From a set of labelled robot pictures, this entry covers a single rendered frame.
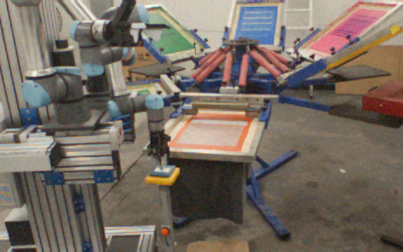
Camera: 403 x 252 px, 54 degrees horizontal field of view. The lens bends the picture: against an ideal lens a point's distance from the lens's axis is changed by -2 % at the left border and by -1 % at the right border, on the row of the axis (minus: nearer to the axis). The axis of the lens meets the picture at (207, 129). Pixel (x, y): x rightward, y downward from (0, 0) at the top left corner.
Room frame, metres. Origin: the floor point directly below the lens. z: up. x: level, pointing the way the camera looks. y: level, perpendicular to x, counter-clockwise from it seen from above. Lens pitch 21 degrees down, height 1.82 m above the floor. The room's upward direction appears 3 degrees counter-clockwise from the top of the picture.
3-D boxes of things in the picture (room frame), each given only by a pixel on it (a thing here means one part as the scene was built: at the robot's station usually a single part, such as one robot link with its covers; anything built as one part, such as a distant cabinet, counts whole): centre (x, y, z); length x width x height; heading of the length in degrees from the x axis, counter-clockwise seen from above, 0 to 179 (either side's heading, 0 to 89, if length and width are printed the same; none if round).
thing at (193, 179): (1.94, 0.04, 0.74); 0.45 x 0.03 x 0.43; 75
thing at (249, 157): (2.22, -0.04, 0.97); 0.79 x 0.58 x 0.04; 165
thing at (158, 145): (1.68, 0.23, 1.12); 0.09 x 0.08 x 0.12; 165
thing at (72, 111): (1.67, 0.58, 1.31); 0.15 x 0.15 x 0.10
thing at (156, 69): (3.72, 0.17, 0.91); 1.34 x 0.40 x 0.08; 45
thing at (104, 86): (2.17, 0.58, 1.31); 0.15 x 0.15 x 0.10
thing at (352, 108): (2.77, -0.78, 0.91); 1.34 x 0.40 x 0.08; 45
